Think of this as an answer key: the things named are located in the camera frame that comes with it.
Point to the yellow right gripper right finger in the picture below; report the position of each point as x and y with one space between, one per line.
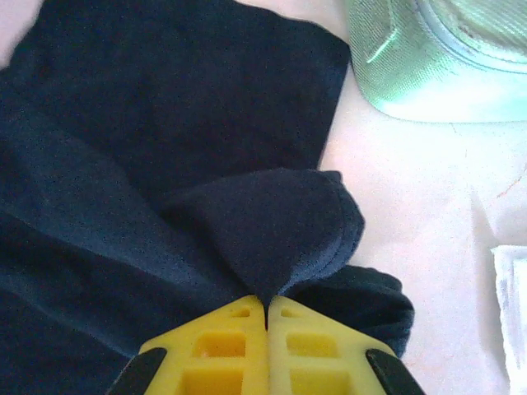
313 370

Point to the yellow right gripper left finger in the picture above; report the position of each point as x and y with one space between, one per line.
222 370

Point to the navy blue t-shirt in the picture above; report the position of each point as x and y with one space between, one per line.
164 123

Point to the mint green zip case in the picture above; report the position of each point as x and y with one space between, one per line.
428 74

